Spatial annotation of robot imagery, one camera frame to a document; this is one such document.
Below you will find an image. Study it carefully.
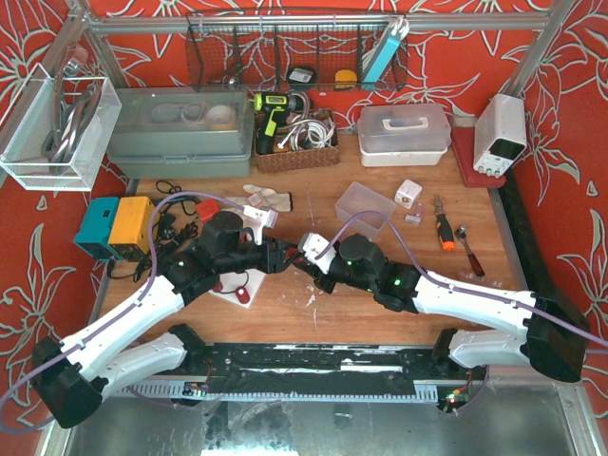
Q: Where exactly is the white peg base plate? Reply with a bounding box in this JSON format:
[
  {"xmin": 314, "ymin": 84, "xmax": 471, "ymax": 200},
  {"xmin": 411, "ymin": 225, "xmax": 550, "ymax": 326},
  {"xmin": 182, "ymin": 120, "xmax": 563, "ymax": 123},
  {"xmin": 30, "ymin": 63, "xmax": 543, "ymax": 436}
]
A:
[{"xmin": 209, "ymin": 269, "xmax": 266, "ymax": 309}]

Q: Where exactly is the white plastic storage case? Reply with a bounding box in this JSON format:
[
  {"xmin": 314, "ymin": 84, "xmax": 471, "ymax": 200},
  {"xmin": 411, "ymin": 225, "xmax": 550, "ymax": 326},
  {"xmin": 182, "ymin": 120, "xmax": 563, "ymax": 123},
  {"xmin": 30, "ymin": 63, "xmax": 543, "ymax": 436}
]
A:
[{"xmin": 357, "ymin": 104, "xmax": 451, "ymax": 167}]

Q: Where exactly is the teal and yellow device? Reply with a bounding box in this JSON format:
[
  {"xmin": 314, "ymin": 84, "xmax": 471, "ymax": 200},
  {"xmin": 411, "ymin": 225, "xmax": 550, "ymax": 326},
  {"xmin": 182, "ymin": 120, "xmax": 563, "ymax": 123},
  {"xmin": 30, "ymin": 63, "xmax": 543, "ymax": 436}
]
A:
[{"xmin": 73, "ymin": 196, "xmax": 159, "ymax": 262}]

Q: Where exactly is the clear acrylic wall bin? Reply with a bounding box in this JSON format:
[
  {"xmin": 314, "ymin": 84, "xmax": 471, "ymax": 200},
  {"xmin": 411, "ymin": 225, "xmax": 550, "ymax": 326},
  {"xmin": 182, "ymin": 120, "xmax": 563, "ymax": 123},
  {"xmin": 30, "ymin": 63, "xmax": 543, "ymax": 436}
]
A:
[{"xmin": 1, "ymin": 65, "xmax": 122, "ymax": 192}]

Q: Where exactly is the aluminium frame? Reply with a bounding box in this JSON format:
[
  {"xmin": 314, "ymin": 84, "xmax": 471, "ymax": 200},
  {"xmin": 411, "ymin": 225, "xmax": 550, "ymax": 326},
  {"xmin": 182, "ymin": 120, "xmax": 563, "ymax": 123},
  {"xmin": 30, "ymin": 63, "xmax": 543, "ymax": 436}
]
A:
[{"xmin": 0, "ymin": 0, "xmax": 588, "ymax": 143}]

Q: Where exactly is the black wire hanging basket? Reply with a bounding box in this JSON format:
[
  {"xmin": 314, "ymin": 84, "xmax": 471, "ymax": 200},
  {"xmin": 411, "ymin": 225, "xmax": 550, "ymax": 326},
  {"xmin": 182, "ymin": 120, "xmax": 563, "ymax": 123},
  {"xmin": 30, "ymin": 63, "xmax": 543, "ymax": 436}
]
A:
[{"xmin": 184, "ymin": 9, "xmax": 410, "ymax": 94}]

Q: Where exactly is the black cable bundle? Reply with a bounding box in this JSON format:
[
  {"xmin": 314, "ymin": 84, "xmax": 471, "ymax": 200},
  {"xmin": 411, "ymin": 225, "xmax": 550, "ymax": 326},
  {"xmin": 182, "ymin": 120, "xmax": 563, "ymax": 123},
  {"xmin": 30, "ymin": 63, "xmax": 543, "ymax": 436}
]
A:
[{"xmin": 106, "ymin": 179, "xmax": 205, "ymax": 281}]

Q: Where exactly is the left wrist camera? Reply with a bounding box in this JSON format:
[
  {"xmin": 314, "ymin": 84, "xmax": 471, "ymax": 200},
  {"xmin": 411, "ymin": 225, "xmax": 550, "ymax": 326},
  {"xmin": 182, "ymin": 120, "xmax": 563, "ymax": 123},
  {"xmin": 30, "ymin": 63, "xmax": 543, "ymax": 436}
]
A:
[{"xmin": 242, "ymin": 205, "xmax": 278, "ymax": 245}]

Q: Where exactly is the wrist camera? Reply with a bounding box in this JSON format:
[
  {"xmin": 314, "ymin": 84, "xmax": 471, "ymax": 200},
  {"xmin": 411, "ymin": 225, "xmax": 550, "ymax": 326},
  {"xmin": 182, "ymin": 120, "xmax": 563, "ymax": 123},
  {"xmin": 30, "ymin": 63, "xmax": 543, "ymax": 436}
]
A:
[
  {"xmin": 242, "ymin": 205, "xmax": 278, "ymax": 245},
  {"xmin": 297, "ymin": 233, "xmax": 336, "ymax": 275}
]

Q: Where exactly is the orange handle screwdriver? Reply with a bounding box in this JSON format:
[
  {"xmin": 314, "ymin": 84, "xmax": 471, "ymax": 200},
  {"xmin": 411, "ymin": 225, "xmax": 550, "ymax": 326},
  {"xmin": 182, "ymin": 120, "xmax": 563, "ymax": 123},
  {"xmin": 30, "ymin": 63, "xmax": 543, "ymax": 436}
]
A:
[{"xmin": 433, "ymin": 195, "xmax": 455, "ymax": 252}]

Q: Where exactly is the red mat under supply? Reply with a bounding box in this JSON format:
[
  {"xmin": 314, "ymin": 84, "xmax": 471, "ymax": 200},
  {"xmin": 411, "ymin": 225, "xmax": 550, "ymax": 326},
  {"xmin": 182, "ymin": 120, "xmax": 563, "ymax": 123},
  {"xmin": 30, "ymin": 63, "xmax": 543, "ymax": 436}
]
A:
[{"xmin": 451, "ymin": 126, "xmax": 506, "ymax": 189}]

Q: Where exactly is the woven wicker basket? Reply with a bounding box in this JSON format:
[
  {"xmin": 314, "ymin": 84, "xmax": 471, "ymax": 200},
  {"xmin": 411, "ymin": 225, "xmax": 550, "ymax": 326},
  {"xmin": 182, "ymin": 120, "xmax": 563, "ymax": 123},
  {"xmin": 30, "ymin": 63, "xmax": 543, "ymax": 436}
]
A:
[{"xmin": 253, "ymin": 132, "xmax": 340, "ymax": 173}]

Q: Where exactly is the translucent plastic spring box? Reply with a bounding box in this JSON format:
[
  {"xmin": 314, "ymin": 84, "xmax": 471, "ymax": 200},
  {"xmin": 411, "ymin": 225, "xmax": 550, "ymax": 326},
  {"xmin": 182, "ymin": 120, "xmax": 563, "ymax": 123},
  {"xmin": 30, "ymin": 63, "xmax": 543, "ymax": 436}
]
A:
[{"xmin": 334, "ymin": 182, "xmax": 397, "ymax": 240}]

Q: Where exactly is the white bench power supply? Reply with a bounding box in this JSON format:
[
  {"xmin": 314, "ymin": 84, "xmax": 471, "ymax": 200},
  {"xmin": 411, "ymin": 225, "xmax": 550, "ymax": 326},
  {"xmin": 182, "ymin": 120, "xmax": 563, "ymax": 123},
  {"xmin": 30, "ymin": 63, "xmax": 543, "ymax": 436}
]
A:
[{"xmin": 473, "ymin": 94, "xmax": 527, "ymax": 179}]

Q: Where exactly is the white cube power adapter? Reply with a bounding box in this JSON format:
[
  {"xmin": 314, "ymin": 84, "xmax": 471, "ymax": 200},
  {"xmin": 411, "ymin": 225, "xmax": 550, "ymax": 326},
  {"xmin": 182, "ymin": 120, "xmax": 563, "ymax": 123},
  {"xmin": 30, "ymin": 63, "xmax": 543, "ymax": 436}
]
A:
[{"xmin": 393, "ymin": 180, "xmax": 423, "ymax": 209}]

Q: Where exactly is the grey green plastic toolbox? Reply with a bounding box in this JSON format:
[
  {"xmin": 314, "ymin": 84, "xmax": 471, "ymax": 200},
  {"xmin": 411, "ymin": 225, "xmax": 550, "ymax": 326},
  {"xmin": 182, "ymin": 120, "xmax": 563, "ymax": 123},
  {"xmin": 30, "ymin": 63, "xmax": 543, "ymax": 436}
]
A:
[{"xmin": 107, "ymin": 87, "xmax": 255, "ymax": 180}]

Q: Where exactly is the red cube adapter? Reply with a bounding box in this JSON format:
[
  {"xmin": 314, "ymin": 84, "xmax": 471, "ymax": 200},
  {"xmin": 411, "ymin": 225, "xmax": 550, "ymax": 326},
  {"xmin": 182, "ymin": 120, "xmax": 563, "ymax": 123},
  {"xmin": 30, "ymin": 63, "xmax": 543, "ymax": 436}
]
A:
[{"xmin": 195, "ymin": 199, "xmax": 221, "ymax": 222}]

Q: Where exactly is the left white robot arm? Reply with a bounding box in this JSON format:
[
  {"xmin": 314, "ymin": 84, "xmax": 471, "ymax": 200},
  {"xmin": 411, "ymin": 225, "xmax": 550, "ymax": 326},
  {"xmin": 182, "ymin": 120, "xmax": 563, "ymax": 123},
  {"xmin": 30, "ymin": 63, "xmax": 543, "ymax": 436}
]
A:
[{"xmin": 31, "ymin": 211, "xmax": 295, "ymax": 428}]

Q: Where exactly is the red handle ratchet wrench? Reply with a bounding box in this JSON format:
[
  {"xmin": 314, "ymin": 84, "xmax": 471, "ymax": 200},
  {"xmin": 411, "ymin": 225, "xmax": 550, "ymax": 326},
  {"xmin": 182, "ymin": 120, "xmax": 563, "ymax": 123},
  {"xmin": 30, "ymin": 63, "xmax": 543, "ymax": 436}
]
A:
[{"xmin": 455, "ymin": 225, "xmax": 485, "ymax": 277}]

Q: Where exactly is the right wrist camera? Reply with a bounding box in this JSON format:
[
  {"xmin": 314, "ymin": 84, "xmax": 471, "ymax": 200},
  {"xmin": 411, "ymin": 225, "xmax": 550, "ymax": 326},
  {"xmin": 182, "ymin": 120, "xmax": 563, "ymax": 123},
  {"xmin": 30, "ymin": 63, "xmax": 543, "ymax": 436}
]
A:
[{"xmin": 297, "ymin": 233, "xmax": 336, "ymax": 275}]

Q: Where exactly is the yellow green cordless drill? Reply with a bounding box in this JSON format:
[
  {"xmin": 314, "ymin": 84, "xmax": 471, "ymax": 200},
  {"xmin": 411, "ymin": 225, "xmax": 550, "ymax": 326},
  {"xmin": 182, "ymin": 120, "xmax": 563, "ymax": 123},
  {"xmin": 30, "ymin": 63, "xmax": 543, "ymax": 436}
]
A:
[{"xmin": 254, "ymin": 92, "xmax": 305, "ymax": 155}]

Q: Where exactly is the yellow tape measure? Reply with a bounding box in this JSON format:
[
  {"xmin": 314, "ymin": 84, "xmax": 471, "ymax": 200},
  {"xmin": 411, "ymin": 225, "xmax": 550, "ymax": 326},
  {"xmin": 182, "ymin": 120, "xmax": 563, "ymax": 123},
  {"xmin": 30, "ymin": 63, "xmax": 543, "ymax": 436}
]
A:
[{"xmin": 334, "ymin": 69, "xmax": 358, "ymax": 90}]

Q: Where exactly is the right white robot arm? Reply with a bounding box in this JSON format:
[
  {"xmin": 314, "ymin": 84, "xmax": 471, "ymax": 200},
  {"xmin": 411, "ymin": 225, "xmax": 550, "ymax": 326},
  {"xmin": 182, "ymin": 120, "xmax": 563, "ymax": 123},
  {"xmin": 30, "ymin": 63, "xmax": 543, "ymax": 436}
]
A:
[{"xmin": 298, "ymin": 233, "xmax": 589, "ymax": 383}]

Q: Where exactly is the blue white power strip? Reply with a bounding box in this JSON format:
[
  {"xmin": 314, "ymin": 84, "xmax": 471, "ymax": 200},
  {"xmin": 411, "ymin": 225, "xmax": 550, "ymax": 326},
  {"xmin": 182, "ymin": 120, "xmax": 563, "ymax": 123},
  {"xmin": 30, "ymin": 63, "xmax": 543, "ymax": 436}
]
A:
[{"xmin": 361, "ymin": 16, "xmax": 410, "ymax": 90}]

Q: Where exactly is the beige work glove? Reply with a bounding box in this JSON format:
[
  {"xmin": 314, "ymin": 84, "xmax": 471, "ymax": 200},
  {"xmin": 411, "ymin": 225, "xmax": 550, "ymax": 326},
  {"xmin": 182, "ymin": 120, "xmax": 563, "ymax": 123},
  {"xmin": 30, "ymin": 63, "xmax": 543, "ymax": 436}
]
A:
[{"xmin": 226, "ymin": 184, "xmax": 294, "ymax": 213}]

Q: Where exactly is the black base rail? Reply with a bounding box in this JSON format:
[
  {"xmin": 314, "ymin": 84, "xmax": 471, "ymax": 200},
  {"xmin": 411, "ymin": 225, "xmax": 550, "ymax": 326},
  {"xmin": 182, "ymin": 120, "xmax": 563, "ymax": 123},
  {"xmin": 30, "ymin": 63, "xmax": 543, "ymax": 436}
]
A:
[{"xmin": 142, "ymin": 341, "xmax": 490, "ymax": 395}]

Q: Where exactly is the red spring front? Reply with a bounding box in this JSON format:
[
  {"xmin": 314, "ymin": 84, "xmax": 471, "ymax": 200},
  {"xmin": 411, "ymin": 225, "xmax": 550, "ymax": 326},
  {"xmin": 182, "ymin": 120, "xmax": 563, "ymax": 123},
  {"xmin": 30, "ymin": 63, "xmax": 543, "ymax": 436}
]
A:
[{"xmin": 235, "ymin": 286, "xmax": 251, "ymax": 305}]

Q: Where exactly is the metal T bracket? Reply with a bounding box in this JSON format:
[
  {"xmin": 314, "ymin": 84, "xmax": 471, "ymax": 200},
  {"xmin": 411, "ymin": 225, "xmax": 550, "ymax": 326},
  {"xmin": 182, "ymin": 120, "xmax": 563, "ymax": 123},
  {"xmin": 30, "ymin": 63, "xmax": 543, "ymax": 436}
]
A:
[{"xmin": 404, "ymin": 202, "xmax": 424, "ymax": 225}]

